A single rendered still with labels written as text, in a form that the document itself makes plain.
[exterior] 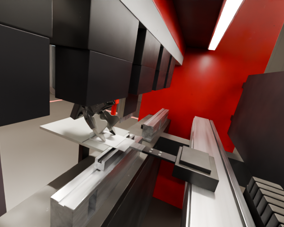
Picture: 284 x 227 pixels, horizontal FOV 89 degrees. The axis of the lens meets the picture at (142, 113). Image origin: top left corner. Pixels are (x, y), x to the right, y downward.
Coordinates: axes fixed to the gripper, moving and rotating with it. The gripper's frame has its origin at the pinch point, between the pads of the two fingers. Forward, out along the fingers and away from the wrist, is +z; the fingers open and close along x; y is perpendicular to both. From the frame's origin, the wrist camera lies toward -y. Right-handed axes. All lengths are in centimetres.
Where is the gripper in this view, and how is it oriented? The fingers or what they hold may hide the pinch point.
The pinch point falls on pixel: (107, 135)
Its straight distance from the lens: 52.4
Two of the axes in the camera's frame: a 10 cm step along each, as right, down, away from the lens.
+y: 8.1, -4.2, -4.0
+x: 3.5, -2.0, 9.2
